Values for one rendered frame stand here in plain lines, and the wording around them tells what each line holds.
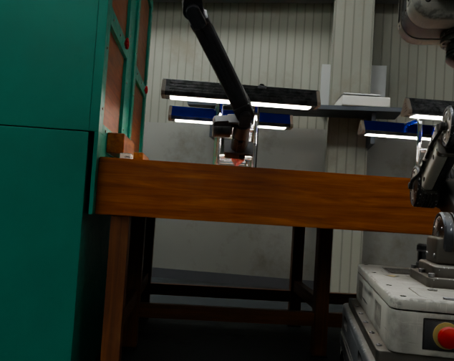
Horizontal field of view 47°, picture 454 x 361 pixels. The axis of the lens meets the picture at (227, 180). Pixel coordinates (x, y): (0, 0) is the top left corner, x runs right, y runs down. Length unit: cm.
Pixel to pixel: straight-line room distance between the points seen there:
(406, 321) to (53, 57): 128
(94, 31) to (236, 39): 286
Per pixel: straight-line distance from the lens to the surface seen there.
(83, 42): 176
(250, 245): 428
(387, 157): 432
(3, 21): 184
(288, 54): 446
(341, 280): 404
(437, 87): 450
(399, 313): 112
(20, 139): 175
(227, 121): 170
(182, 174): 169
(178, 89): 203
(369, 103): 378
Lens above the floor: 63
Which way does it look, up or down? 3 degrees up
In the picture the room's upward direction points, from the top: 4 degrees clockwise
